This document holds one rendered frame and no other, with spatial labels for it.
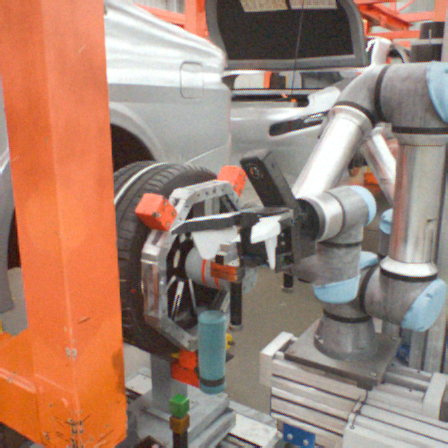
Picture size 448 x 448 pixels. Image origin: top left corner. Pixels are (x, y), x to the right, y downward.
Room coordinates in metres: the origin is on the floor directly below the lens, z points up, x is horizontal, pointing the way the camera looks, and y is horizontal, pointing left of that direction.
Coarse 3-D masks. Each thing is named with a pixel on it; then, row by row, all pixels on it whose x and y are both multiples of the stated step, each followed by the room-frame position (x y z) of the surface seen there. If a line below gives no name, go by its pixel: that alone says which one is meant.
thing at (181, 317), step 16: (192, 208) 1.67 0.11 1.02; (176, 240) 1.59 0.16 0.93; (192, 240) 1.64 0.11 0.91; (176, 272) 1.63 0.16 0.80; (176, 288) 1.57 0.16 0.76; (192, 288) 1.79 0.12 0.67; (208, 288) 1.76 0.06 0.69; (176, 304) 1.57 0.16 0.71; (192, 304) 1.64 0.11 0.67; (208, 304) 1.70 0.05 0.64; (176, 320) 1.63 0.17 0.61; (192, 320) 1.63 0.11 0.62
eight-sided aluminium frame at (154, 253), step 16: (176, 192) 1.48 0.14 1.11; (192, 192) 1.47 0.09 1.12; (208, 192) 1.54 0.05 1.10; (224, 192) 1.62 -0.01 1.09; (176, 208) 1.43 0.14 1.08; (224, 208) 1.72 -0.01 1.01; (240, 208) 1.71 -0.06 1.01; (176, 224) 1.40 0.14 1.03; (160, 240) 1.36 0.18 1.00; (144, 256) 1.35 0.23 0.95; (160, 256) 1.34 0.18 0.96; (144, 272) 1.36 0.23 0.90; (160, 272) 1.34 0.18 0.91; (144, 288) 1.36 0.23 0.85; (160, 288) 1.34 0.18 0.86; (144, 304) 1.36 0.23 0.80; (160, 304) 1.33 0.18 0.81; (224, 304) 1.70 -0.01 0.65; (160, 320) 1.33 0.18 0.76; (176, 336) 1.39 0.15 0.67; (192, 336) 1.53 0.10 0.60
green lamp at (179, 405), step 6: (174, 396) 1.09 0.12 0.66; (180, 396) 1.09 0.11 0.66; (168, 402) 1.08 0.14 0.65; (174, 402) 1.07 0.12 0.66; (180, 402) 1.07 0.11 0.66; (186, 402) 1.08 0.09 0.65; (174, 408) 1.07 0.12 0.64; (180, 408) 1.06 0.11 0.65; (186, 408) 1.08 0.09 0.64; (174, 414) 1.07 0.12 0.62; (180, 414) 1.06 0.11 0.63
